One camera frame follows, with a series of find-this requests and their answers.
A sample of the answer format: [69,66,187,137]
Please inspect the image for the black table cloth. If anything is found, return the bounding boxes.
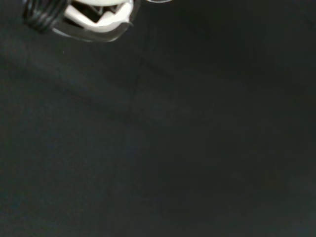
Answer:
[0,0,316,237]

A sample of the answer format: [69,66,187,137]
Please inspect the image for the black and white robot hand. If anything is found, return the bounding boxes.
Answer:
[22,0,132,34]

